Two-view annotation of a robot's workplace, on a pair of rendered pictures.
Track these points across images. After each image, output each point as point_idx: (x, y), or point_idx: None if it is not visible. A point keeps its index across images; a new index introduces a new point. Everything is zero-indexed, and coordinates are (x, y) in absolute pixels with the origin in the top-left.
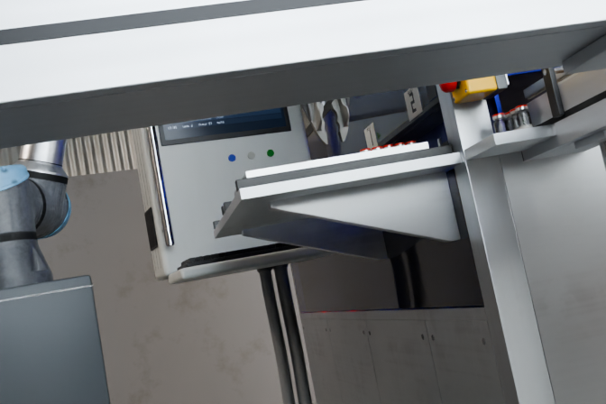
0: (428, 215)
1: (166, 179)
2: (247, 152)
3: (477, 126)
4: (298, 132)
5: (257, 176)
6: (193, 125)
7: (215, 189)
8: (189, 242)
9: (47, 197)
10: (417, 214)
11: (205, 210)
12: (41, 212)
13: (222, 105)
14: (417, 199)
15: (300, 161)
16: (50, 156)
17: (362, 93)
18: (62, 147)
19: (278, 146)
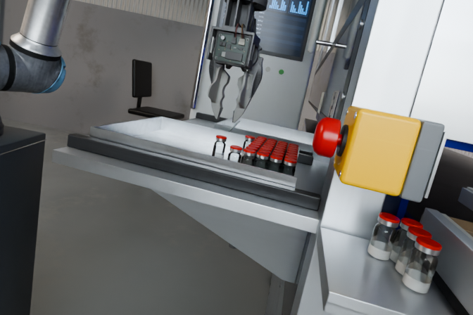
0: (270, 245)
1: (208, 66)
2: (266, 66)
3: (357, 204)
4: (306, 64)
5: (89, 139)
6: None
7: (236, 83)
8: (208, 109)
9: (20, 69)
10: (259, 238)
11: (224, 93)
12: (5, 79)
13: None
14: (266, 225)
15: (299, 84)
16: (34, 36)
17: None
18: (50, 31)
19: (288, 69)
